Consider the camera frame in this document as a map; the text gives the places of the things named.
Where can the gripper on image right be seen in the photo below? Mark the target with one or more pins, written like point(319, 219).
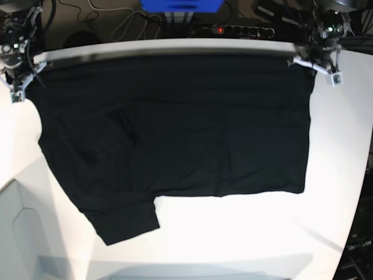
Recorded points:
point(324, 60)

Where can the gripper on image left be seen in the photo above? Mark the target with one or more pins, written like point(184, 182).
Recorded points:
point(20, 71)

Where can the black T-shirt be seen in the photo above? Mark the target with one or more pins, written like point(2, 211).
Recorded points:
point(117, 134)

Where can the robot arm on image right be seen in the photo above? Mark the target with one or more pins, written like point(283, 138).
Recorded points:
point(330, 21)

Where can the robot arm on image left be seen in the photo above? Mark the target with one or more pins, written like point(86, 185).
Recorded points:
point(18, 29)

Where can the black power strip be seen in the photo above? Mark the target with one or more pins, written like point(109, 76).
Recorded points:
point(236, 32)

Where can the blue plastic box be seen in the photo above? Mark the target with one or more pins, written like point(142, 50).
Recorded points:
point(161, 6)

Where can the white bin at table edge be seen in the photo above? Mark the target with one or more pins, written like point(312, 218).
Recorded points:
point(24, 248)

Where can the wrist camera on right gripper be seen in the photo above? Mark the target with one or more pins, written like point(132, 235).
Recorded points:
point(17, 96)

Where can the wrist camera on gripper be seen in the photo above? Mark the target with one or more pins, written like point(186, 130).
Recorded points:
point(335, 79)
point(17, 96)

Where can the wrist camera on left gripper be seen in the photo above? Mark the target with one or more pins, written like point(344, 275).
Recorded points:
point(335, 79)

